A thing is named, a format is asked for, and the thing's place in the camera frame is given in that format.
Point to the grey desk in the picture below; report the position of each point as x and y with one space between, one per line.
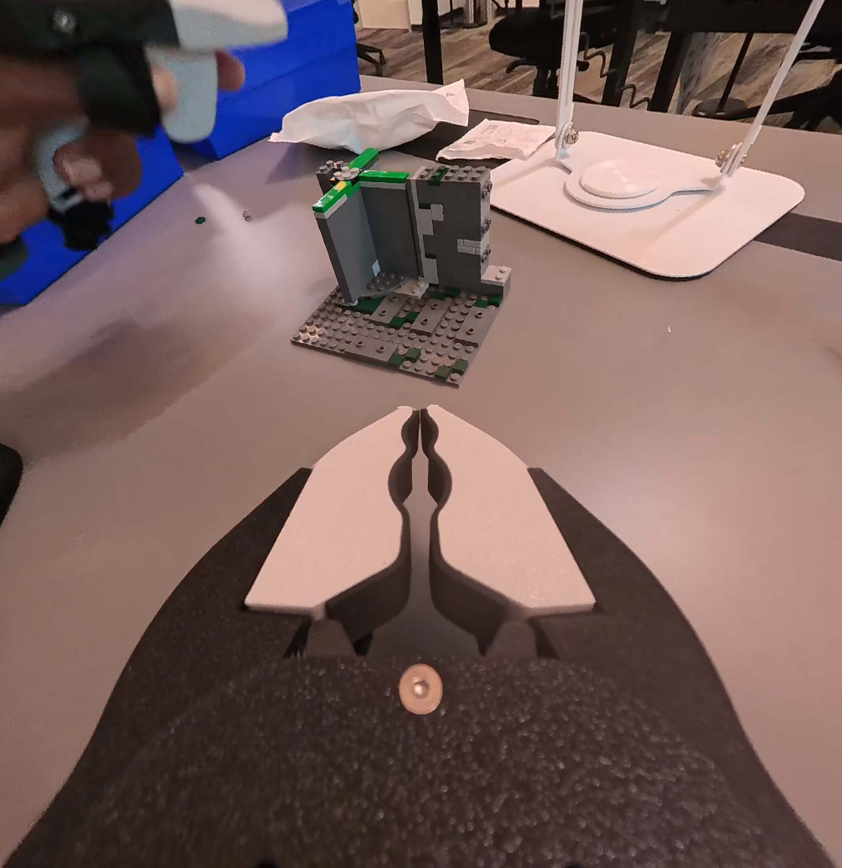
631 407

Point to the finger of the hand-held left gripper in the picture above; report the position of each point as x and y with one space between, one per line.
224 24

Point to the crumpled white paper bag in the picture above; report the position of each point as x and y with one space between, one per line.
367 115

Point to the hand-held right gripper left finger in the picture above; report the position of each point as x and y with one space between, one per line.
339 529

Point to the grey green brick model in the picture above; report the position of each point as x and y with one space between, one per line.
394 271

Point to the black office chair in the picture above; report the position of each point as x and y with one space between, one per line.
523 34
370 54

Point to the wooden top table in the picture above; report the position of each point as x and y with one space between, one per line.
431 41

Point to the blue plastic bin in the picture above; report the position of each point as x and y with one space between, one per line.
299 74
143 176

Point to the person's left hand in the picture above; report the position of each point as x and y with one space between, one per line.
21 102

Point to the white book stand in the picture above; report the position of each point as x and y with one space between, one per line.
665 230

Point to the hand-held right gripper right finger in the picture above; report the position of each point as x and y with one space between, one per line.
509 529

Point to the small white paper packet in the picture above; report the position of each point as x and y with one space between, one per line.
495 139

